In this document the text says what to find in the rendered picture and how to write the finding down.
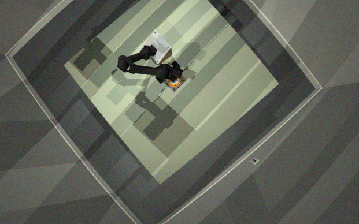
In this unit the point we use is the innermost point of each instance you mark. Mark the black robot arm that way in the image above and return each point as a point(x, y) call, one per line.
point(163, 71)

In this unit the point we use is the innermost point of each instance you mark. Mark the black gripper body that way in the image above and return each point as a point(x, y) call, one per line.
point(174, 64)

